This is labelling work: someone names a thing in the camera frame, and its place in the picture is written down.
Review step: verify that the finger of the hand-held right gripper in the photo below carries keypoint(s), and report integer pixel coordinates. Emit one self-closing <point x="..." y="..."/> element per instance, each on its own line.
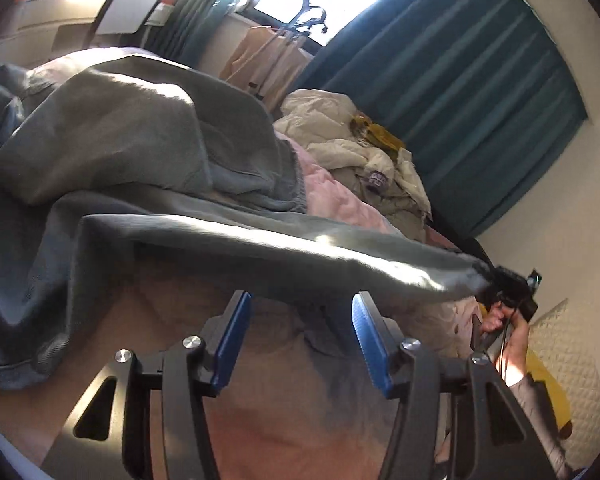
<point x="485" y="271"/>

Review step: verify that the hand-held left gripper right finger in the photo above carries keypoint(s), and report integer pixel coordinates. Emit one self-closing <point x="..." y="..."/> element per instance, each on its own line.
<point x="372" y="345"/>

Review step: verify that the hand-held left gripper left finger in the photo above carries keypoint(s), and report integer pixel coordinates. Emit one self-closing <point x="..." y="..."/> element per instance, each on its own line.
<point x="232" y="340"/>

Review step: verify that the person's right forearm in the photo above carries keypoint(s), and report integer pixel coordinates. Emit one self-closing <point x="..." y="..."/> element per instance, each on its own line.
<point x="535" y="410"/>

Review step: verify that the person's right hand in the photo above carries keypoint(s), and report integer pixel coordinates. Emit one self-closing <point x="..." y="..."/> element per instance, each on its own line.
<point x="512" y="345"/>

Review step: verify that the cream quilted headboard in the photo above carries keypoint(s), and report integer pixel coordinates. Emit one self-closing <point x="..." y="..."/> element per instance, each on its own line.
<point x="575" y="360"/>

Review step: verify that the yellow pillow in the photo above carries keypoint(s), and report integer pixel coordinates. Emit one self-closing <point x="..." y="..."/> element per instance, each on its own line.
<point x="555" y="400"/>

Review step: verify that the beige grey jacket purple cuff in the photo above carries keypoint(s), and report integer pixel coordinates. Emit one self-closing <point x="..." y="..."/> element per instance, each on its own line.
<point x="380" y="195"/>

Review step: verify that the pink and white duvet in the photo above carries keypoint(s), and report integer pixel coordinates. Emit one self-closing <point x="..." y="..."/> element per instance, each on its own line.
<point x="330" y="200"/>

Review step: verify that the mustard yellow cloth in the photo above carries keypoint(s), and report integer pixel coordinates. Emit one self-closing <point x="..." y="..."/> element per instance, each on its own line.
<point x="385" y="136"/>

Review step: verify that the teal curtain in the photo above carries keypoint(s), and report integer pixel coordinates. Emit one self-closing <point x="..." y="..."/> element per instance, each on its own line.
<point x="455" y="85"/>
<point x="195" y="10"/>

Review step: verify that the cream puffer jacket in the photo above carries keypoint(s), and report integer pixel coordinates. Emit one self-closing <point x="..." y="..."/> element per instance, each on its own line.
<point x="325" y="125"/>

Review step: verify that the hanging beige garment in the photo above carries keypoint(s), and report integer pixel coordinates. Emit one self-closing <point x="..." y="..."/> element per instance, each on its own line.
<point x="260" y="65"/>

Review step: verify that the black coat rack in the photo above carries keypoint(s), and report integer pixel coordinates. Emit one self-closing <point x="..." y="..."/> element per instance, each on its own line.
<point x="307" y="15"/>

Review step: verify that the white cabinet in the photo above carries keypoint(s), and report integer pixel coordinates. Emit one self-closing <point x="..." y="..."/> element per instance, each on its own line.
<point x="45" y="20"/>

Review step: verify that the black bed frame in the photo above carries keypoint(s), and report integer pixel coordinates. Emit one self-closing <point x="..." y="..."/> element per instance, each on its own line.
<point x="465" y="245"/>

